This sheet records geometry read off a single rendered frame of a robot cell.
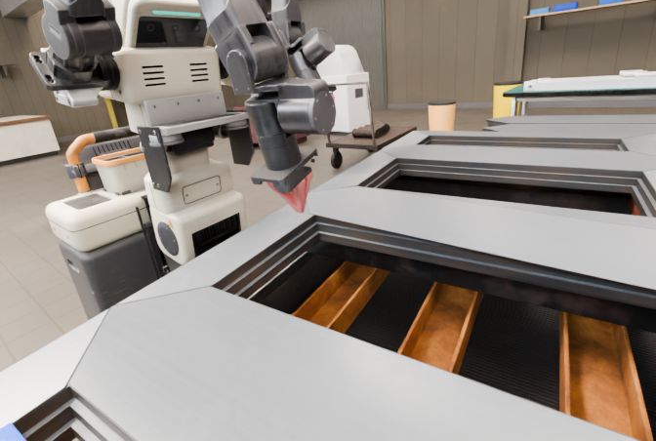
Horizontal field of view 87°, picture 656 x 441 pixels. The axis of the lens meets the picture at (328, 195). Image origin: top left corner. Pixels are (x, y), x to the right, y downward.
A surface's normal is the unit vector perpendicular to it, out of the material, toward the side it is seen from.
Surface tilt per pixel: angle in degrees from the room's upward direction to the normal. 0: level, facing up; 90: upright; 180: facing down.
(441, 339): 0
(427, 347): 0
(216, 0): 86
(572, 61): 90
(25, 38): 90
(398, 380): 0
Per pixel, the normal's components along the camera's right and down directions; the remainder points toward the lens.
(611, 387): -0.09, -0.94
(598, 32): -0.61, 0.33
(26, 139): 0.79, 0.14
